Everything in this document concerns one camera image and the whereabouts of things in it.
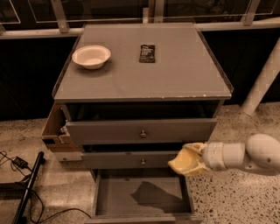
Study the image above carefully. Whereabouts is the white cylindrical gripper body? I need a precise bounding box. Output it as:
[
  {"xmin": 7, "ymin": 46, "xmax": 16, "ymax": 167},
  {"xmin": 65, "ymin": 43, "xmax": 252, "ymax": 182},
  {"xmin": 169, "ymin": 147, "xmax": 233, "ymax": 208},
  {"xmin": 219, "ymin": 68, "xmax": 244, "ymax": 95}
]
[{"xmin": 202, "ymin": 143, "xmax": 226, "ymax": 171}]

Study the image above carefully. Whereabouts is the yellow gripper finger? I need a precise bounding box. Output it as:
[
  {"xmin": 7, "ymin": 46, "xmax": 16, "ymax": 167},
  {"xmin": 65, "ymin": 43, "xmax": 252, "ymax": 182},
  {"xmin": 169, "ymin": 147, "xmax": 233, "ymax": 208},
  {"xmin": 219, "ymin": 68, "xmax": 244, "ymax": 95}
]
[
  {"xmin": 183, "ymin": 143, "xmax": 207, "ymax": 155},
  {"xmin": 176, "ymin": 163, "xmax": 209, "ymax": 177}
]

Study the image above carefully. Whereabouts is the yellow sponge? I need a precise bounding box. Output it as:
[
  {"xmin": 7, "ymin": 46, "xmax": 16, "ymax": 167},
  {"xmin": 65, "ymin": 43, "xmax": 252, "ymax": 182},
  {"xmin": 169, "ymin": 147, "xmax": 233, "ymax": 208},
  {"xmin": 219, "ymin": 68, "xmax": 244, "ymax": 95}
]
[{"xmin": 168, "ymin": 149, "xmax": 197, "ymax": 174}]

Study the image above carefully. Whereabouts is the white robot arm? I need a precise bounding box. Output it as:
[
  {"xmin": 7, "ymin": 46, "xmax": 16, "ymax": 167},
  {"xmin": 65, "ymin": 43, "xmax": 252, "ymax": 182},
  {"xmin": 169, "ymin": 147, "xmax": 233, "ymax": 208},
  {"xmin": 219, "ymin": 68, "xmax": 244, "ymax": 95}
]
[{"xmin": 168, "ymin": 39, "xmax": 280, "ymax": 177}]

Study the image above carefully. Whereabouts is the grey bottom drawer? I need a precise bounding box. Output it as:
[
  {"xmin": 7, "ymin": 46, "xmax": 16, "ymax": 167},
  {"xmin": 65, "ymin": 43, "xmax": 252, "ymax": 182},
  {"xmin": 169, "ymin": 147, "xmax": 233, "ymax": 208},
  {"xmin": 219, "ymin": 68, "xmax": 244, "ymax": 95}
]
[{"xmin": 85, "ymin": 168, "xmax": 203, "ymax": 224}]

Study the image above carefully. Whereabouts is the grey drawer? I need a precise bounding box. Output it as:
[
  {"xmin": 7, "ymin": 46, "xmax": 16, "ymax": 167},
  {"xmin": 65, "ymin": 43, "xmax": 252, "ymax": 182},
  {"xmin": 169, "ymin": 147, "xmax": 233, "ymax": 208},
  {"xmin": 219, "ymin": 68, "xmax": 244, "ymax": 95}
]
[
  {"xmin": 66, "ymin": 118, "xmax": 217, "ymax": 145},
  {"xmin": 85, "ymin": 168, "xmax": 203, "ymax": 224},
  {"xmin": 81, "ymin": 150, "xmax": 179, "ymax": 169}
]

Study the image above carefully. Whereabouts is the top drawer metal knob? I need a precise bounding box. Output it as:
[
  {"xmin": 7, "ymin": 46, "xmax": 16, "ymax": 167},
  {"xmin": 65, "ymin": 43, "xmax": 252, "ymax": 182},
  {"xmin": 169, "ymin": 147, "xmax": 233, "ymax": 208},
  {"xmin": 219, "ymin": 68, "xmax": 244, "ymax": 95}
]
[{"xmin": 140, "ymin": 130, "xmax": 147, "ymax": 138}]

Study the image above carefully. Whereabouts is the grey drawer cabinet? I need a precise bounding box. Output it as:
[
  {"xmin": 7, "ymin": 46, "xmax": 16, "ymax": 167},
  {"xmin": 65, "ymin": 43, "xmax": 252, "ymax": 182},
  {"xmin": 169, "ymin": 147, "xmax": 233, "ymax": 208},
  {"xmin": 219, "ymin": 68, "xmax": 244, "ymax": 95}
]
[{"xmin": 52, "ymin": 22, "xmax": 235, "ymax": 179}]

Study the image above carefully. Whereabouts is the grey middle drawer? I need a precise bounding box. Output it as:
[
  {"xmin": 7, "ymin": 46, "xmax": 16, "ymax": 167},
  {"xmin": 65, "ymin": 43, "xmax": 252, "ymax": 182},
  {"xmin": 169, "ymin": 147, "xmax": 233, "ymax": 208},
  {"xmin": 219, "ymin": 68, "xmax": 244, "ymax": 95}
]
[{"xmin": 81, "ymin": 150, "xmax": 179, "ymax": 169}]

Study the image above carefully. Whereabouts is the grey top drawer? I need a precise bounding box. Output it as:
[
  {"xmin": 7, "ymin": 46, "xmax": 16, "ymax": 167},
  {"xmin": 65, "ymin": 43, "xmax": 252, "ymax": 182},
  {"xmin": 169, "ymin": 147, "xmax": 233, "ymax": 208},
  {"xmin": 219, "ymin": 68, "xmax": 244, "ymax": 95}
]
[{"xmin": 66, "ymin": 118, "xmax": 217, "ymax": 145}]

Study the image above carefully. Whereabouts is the black snack packet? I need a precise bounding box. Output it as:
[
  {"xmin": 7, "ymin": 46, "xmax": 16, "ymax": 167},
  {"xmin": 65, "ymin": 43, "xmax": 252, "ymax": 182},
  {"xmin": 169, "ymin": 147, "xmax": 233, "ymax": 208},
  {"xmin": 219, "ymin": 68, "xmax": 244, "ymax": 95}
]
[{"xmin": 139, "ymin": 45, "xmax": 156, "ymax": 63}]

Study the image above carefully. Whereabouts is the white paper bowl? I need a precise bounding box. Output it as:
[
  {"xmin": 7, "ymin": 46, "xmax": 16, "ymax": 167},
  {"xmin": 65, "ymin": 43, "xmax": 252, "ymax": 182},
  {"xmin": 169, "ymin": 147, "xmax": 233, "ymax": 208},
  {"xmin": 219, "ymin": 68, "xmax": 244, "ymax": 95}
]
[{"xmin": 72, "ymin": 45, "xmax": 111, "ymax": 70}]

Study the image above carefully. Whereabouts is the wooden box on cabinet side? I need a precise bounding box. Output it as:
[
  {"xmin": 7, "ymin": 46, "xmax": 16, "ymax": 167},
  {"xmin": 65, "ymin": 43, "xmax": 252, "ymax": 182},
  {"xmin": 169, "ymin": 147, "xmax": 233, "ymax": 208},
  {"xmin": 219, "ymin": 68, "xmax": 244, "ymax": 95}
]
[{"xmin": 41, "ymin": 103, "xmax": 81, "ymax": 162}]

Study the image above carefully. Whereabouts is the black power adapter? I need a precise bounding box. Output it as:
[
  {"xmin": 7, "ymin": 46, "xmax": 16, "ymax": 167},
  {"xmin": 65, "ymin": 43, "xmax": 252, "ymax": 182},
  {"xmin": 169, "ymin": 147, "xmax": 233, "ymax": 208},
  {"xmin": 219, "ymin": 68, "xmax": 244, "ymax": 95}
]
[{"xmin": 13, "ymin": 157, "xmax": 28, "ymax": 169}]

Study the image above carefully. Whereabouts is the black pole on floor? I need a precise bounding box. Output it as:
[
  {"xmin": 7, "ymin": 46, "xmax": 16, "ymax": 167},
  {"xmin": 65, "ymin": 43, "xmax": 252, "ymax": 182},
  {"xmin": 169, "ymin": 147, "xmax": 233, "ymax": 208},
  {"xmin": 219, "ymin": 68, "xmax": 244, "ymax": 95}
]
[{"xmin": 12, "ymin": 151, "xmax": 45, "ymax": 224}]

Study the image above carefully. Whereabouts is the metal window railing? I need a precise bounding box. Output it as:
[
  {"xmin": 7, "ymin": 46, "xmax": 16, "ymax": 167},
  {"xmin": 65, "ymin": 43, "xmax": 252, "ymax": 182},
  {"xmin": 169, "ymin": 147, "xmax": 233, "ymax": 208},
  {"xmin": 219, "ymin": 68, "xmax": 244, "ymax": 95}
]
[{"xmin": 0, "ymin": 0, "xmax": 280, "ymax": 39}]

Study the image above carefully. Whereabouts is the black floor cable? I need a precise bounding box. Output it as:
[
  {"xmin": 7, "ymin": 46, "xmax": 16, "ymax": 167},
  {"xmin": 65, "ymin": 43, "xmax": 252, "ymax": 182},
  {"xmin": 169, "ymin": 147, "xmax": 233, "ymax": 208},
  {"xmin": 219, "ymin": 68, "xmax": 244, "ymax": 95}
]
[{"xmin": 0, "ymin": 150, "xmax": 92, "ymax": 224}]

